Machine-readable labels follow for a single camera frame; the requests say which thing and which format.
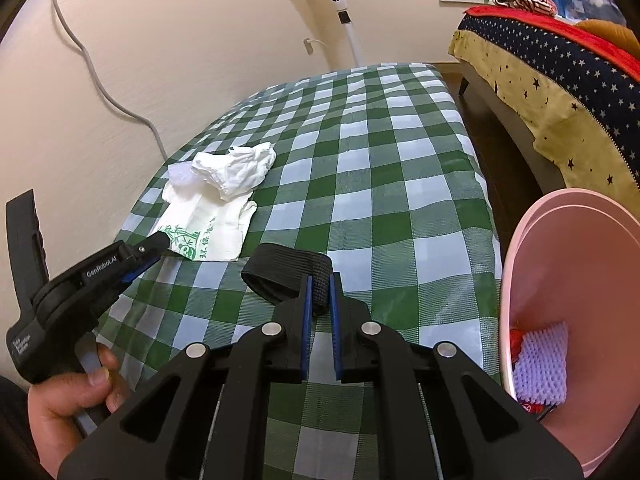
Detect green checked tablecloth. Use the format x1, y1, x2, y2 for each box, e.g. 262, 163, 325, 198
92, 62, 503, 480

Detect navy star blanket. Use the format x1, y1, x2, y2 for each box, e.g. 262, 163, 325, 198
457, 10, 640, 186

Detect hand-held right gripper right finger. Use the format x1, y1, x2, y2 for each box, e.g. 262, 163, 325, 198
329, 271, 585, 480

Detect purple foam fruit net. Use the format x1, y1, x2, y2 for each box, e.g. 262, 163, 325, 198
512, 322, 571, 406

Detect pink plastic bucket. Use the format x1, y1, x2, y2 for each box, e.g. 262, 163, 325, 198
499, 189, 640, 478

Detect black elastic strap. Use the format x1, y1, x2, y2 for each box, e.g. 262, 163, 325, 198
241, 242, 333, 317

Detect red blanket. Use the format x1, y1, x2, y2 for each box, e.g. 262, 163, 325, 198
467, 4, 640, 81

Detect grey wall cable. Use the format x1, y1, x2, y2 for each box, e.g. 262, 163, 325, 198
50, 0, 170, 160

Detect grey bed frame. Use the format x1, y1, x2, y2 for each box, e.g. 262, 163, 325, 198
457, 57, 571, 196

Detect white green printed plastic bag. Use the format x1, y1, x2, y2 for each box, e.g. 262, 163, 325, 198
157, 180, 258, 263

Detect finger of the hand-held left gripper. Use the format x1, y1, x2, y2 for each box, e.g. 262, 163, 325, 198
116, 252, 163, 286
120, 230, 172, 263

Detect white standing fan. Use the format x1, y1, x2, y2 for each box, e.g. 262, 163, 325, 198
265, 0, 361, 68

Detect bed with star blanket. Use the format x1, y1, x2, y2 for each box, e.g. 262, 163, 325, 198
447, 27, 640, 211

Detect red wrapper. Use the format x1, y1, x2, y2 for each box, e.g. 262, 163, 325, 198
509, 329, 532, 362

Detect person's left hand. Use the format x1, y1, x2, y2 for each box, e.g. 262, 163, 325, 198
27, 342, 124, 480

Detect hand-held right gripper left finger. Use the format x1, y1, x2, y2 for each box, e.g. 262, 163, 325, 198
56, 275, 314, 480

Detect brown pillow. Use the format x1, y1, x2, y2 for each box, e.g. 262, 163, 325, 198
575, 19, 640, 56

